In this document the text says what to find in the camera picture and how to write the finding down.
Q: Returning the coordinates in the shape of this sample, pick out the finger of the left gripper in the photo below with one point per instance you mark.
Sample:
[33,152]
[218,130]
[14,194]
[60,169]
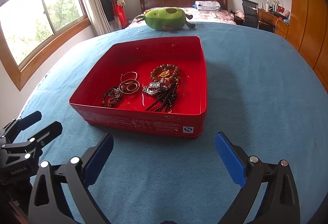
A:
[44,137]
[13,128]

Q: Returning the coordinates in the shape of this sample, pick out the coat rack with clothes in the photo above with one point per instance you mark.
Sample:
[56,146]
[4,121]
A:
[114,10]

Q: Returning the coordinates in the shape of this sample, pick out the wooden desk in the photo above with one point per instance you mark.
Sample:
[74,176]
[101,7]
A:
[279,26]

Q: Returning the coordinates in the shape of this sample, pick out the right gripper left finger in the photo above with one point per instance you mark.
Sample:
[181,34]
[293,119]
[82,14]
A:
[48,203]

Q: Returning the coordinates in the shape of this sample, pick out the folded clothes stack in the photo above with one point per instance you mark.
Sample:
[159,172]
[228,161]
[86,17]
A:
[207,5]

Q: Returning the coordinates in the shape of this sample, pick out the red tin box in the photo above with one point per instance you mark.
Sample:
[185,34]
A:
[111,94]

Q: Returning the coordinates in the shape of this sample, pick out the black office chair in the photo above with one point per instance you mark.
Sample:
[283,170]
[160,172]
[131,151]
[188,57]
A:
[251,13]

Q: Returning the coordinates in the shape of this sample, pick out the silver key rings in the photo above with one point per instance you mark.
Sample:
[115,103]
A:
[129,83]

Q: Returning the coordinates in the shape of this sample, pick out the wooden wardrobe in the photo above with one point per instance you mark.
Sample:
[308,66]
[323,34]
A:
[307,33]

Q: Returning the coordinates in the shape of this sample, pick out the gold pendant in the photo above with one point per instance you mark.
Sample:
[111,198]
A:
[166,75]

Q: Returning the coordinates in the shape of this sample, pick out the green avocado plush toy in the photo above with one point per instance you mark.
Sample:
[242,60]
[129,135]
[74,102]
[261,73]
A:
[166,19]

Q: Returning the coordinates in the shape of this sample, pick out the floral bed sheet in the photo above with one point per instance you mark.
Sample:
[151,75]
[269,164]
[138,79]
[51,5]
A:
[221,16]

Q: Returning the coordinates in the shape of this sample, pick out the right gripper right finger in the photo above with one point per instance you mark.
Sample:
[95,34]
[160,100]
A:
[280,202]

